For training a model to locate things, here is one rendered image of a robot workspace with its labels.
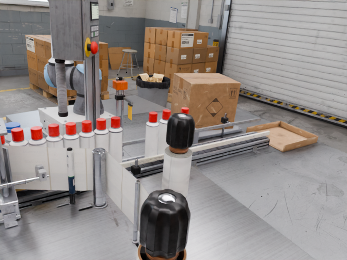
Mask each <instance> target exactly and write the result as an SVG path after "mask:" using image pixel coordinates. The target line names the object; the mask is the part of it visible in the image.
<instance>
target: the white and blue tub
mask: <svg viewBox="0 0 347 260"><path fill-rule="evenodd" d="M5 126H6V129H7V133H8V135H5V139H6V140H8V141H12V135H11V130H12V129H13V128H17V127H20V128H21V125H20V123H19V122H8V123H5Z"/></svg>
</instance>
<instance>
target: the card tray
mask: <svg viewBox="0 0 347 260"><path fill-rule="evenodd" d="M266 131H270V134H269V135H267V136H266V137H268V138H269V139H270V142H269V145H270V146H272V147H274V148H275V149H277V150H279V151H281V152H286V151H289V150H293V149H297V148H300V147H304V146H306V145H310V144H313V143H317V140H318V137H319V136H317V135H315V134H312V133H310V132H307V131H305V130H303V129H300V128H298V127H295V126H293V125H290V124H288V123H285V122H282V121H276V122H271V123H266V124H260V125H255V126H250V127H247V130H246V133H250V132H258V133H261V132H266Z"/></svg>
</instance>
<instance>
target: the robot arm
mask: <svg viewBox="0 0 347 260"><path fill-rule="evenodd" d="M51 50H52V36H51ZM54 60H55V59H54V58H53V50H52V58H51V59H50V60H49V63H48V64H46V65H45V67H44V68H45V69H44V78H45V81H46V83H47V84H48V85H49V86H50V87H53V88H57V85H56V84H57V83H56V70H55V69H56V68H55V61H54ZM65 71H66V88H67V89H68V90H76V91H77V97H76V100H75V103H74V106H73V112H74V113H75V114H77V115H81V116H85V91H84V64H78V65H77V66H76V67H75V66H74V61H73V60H65ZM99 77H100V115H102V114H104V107H103V104H102V100H101V79H102V77H101V70H100V69H99Z"/></svg>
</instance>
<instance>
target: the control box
mask: <svg viewBox="0 0 347 260"><path fill-rule="evenodd" d="M90 2H98V0H49V8H50V22H51V36H52V50H53V58H54V59H61V60H73V61H84V60H86V59H88V58H90V57H92V56H94V55H96V54H97V53H99V37H95V38H91V27H90V26H91V25H98V24H99V20H95V21H91V14H90ZM92 41H94V42H96V43H97V44H98V52H97V53H96V54H92V53H91V51H88V50H87V44H91V43H92Z"/></svg>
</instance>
